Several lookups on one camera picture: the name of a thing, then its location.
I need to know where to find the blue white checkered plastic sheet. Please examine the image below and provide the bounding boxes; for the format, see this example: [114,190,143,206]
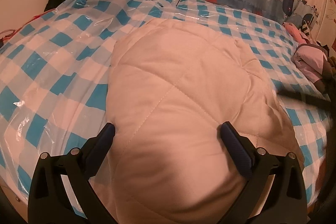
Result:
[1,0,333,217]

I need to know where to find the white quilted padded coat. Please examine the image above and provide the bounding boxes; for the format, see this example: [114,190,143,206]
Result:
[93,19,304,223]

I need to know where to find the pink clothes pile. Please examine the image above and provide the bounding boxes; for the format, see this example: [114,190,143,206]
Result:
[282,22,335,94]

